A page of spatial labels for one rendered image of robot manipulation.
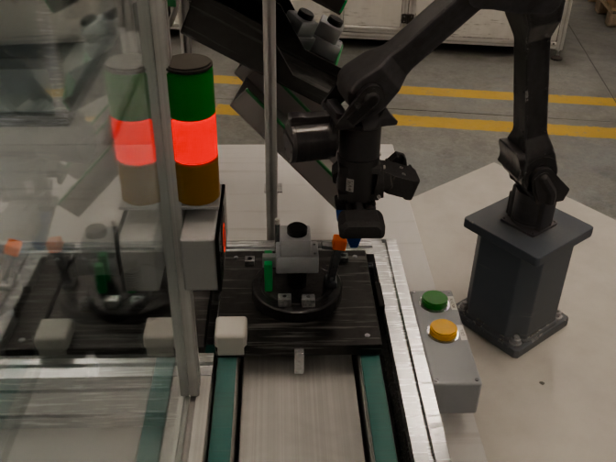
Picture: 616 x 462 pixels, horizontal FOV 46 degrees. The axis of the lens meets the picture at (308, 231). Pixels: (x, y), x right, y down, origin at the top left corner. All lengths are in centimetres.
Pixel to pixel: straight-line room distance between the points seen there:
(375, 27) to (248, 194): 358
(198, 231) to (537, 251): 55
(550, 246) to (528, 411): 25
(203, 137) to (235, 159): 100
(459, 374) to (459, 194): 69
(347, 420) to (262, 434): 12
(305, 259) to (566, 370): 46
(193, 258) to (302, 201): 82
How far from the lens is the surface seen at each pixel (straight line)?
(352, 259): 122
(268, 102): 119
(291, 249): 107
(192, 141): 77
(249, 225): 151
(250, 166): 174
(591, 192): 364
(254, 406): 104
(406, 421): 98
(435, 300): 115
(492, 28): 517
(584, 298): 142
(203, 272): 81
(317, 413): 103
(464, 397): 106
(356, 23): 512
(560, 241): 118
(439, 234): 152
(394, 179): 102
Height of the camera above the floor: 167
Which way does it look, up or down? 33 degrees down
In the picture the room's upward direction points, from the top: 1 degrees clockwise
